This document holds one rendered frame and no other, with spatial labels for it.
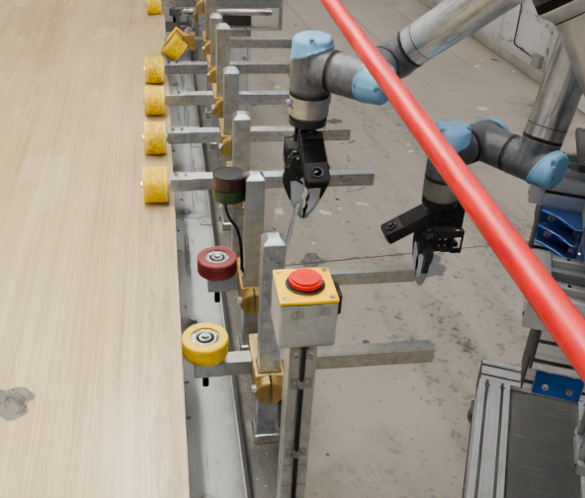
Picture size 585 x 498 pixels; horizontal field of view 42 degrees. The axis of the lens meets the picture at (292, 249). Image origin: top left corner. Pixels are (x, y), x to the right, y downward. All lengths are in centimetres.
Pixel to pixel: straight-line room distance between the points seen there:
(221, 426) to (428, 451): 101
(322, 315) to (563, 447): 145
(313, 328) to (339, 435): 154
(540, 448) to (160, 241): 120
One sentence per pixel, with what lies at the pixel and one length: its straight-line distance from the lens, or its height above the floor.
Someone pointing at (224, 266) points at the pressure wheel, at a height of 91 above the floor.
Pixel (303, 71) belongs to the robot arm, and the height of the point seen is 129.
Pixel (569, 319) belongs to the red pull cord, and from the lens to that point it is 17.
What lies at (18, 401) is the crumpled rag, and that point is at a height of 90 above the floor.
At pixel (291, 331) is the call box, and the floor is 118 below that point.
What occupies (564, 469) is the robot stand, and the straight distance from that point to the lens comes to 221.
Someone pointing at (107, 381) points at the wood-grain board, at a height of 90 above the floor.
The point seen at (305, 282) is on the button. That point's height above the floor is 123.
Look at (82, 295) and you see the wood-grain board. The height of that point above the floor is 90.
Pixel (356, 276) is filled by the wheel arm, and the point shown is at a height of 85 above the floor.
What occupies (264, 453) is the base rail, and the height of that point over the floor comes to 70.
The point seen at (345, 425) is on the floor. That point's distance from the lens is 247.
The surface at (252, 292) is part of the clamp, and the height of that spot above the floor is 87.
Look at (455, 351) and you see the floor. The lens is 282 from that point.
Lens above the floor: 174
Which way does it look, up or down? 32 degrees down
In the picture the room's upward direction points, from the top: 3 degrees clockwise
